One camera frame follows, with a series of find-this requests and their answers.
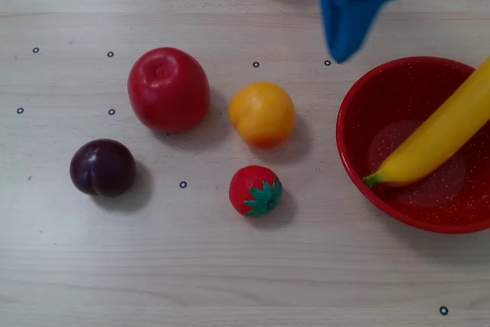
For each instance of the yellow toy banana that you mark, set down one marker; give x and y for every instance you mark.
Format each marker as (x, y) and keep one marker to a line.
(440, 139)

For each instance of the red speckled enamel bowl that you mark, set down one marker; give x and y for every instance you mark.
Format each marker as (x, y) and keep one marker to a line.
(383, 108)

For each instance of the dark purple toy plum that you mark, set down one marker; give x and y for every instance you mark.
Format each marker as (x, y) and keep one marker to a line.
(102, 168)

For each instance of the red toy strawberry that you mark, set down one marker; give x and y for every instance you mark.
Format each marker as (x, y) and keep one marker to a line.
(247, 187)

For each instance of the red toy apple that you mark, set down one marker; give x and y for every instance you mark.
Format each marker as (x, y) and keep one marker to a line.
(168, 91)

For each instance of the yellow-orange toy peach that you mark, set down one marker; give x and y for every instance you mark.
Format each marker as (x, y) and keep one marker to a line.
(262, 114)

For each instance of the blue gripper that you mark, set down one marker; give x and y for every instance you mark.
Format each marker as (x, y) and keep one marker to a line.
(346, 17)

